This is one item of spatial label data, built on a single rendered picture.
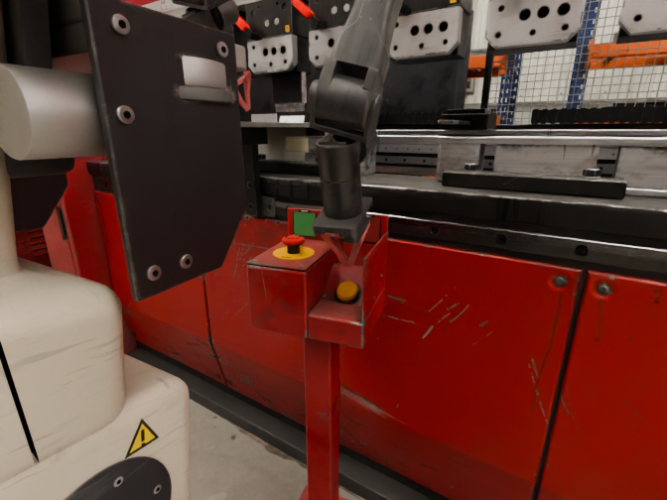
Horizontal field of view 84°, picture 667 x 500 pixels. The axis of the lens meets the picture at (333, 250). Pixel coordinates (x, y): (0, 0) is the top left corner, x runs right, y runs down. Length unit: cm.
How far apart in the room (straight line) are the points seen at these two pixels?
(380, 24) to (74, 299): 41
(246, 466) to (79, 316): 113
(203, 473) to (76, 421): 109
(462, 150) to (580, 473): 66
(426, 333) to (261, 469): 73
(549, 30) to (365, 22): 40
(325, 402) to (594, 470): 50
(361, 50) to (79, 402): 42
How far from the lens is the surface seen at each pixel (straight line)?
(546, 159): 82
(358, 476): 124
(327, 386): 73
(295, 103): 108
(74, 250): 170
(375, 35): 49
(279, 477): 131
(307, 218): 72
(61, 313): 26
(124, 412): 31
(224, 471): 135
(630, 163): 82
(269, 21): 110
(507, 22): 83
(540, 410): 86
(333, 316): 59
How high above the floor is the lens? 98
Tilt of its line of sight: 18 degrees down
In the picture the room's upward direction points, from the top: straight up
